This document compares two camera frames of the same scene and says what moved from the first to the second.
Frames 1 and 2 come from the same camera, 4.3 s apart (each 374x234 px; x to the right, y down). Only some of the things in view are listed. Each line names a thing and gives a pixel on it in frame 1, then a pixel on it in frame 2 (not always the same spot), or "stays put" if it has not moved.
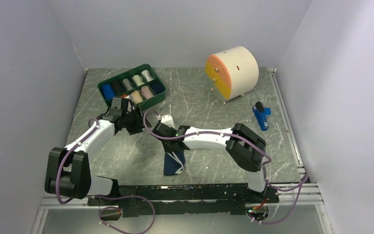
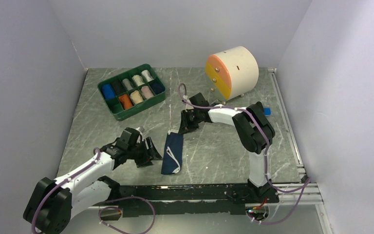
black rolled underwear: x=118 y=87 stays put
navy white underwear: x=174 y=162 stays put
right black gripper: x=167 y=148 → x=185 y=126
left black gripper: x=138 y=126 → x=149 y=154
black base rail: x=183 y=199 stays put
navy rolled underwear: x=157 y=86 stays put
